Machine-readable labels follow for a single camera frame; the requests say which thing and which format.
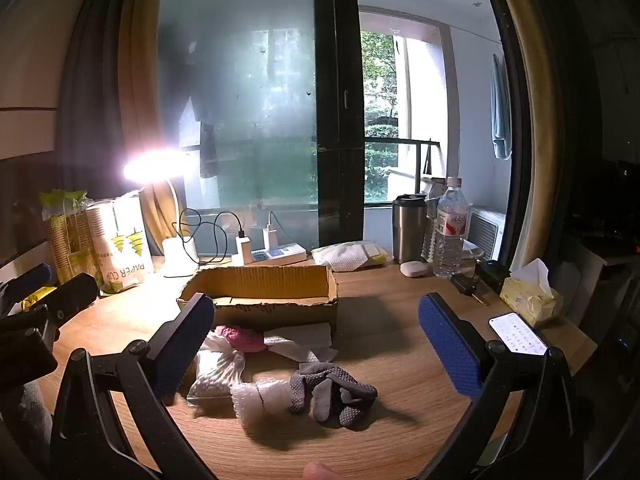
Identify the yellow tissue pack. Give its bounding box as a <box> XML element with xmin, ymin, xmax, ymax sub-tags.
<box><xmin>500</xmin><ymin>258</ymin><xmax>565</xmax><ymax>328</ymax></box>

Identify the person's left forearm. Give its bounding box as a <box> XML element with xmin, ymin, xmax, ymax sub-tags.
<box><xmin>0</xmin><ymin>380</ymin><xmax>53</xmax><ymax>463</ymax></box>

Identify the white desk lamp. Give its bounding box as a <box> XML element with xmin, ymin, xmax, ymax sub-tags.
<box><xmin>122</xmin><ymin>149</ymin><xmax>201</xmax><ymax>278</ymax></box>

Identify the white power strip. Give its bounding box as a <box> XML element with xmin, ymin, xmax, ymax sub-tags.
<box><xmin>231</xmin><ymin>242</ymin><xmax>307</xmax><ymax>266</ymax></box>

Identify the smartphone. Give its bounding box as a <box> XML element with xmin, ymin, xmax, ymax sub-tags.
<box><xmin>488</xmin><ymin>312</ymin><xmax>549</xmax><ymax>358</ymax></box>

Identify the white mesh bag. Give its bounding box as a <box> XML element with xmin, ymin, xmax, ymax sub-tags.
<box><xmin>186</xmin><ymin>347</ymin><xmax>247</xmax><ymax>408</ymax></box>

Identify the person's right hand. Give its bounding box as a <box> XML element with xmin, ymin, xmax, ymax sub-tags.
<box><xmin>303</xmin><ymin>461</ymin><xmax>343</xmax><ymax>480</ymax></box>

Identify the yellow packet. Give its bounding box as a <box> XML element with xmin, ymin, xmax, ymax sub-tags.
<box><xmin>20</xmin><ymin>285</ymin><xmax>66</xmax><ymax>312</ymax></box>

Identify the bubble wrap piece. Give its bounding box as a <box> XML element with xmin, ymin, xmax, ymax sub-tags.
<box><xmin>232</xmin><ymin>379</ymin><xmax>296</xmax><ymax>428</ymax></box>

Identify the small black box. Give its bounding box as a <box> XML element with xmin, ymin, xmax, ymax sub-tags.
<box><xmin>474</xmin><ymin>259</ymin><xmax>512</xmax><ymax>296</ymax></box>

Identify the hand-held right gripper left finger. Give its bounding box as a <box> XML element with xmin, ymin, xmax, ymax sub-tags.
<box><xmin>50</xmin><ymin>292</ymin><xmax>216</xmax><ymax>480</ymax></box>

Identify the white waffle towel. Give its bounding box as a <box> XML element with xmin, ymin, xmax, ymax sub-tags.
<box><xmin>262</xmin><ymin>322</ymin><xmax>340</xmax><ymax>363</ymax></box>

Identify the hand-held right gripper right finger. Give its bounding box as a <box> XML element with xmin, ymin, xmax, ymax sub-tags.
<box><xmin>417</xmin><ymin>292</ymin><xmax>586</xmax><ymax>480</ymax></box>

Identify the clear water bottle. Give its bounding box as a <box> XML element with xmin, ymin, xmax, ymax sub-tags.
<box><xmin>432</xmin><ymin>176</ymin><xmax>469</xmax><ymax>278</ymax></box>

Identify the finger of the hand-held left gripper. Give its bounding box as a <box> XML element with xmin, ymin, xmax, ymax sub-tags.
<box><xmin>0</xmin><ymin>262</ymin><xmax>53</xmax><ymax>306</ymax></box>
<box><xmin>20</xmin><ymin>272</ymin><xmax>99</xmax><ymax>326</ymax></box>

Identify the white air conditioner unit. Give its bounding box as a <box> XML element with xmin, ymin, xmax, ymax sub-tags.
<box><xmin>465</xmin><ymin>205</ymin><xmax>507</xmax><ymax>261</ymax></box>

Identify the black balcony railing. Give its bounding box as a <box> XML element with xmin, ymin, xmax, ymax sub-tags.
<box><xmin>364</xmin><ymin>136</ymin><xmax>443</xmax><ymax>181</ymax></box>

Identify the cardboard box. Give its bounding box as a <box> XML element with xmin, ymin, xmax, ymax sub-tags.
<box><xmin>176</xmin><ymin>264</ymin><xmax>340</xmax><ymax>336</ymax></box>

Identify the white plastic bag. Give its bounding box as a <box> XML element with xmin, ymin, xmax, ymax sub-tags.
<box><xmin>200</xmin><ymin>332</ymin><xmax>232</xmax><ymax>357</ymax></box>

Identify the pink knitted cloth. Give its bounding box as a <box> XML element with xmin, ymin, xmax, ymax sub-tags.
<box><xmin>215</xmin><ymin>325</ymin><xmax>268</xmax><ymax>354</ymax></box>

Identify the hanging blue towel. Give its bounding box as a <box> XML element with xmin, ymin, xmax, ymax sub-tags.
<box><xmin>490</xmin><ymin>53</ymin><xmax>513</xmax><ymax>160</ymax></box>

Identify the white paper cup pack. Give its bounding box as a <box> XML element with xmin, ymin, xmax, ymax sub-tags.
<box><xmin>85</xmin><ymin>191</ymin><xmax>156</xmax><ymax>295</ymax></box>

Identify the black sliding door frame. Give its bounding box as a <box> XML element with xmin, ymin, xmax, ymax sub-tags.
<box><xmin>314</xmin><ymin>0</ymin><xmax>366</xmax><ymax>251</ymax></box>

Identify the black car key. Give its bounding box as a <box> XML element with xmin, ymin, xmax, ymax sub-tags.
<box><xmin>450</xmin><ymin>272</ymin><xmax>491</xmax><ymax>307</ymax></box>

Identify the gold curtain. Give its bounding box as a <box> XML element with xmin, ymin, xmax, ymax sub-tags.
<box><xmin>60</xmin><ymin>0</ymin><xmax>168</xmax><ymax>271</ymax></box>
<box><xmin>487</xmin><ymin>0</ymin><xmax>568</xmax><ymax>281</ymax></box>

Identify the steel travel tumbler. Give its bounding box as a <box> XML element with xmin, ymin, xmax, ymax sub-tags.
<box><xmin>391</xmin><ymin>193</ymin><xmax>428</xmax><ymax>265</ymax></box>

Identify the packet of white cloths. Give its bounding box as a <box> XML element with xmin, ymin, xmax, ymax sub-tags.
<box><xmin>311</xmin><ymin>241</ymin><xmax>393</xmax><ymax>272</ymax></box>

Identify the black charging cable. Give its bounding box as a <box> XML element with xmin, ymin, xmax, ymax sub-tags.
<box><xmin>177</xmin><ymin>208</ymin><xmax>247</xmax><ymax>265</ymax></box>

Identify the clear plastic container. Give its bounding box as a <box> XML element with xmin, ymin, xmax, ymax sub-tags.
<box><xmin>425</xmin><ymin>177</ymin><xmax>448</xmax><ymax>261</ymax></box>

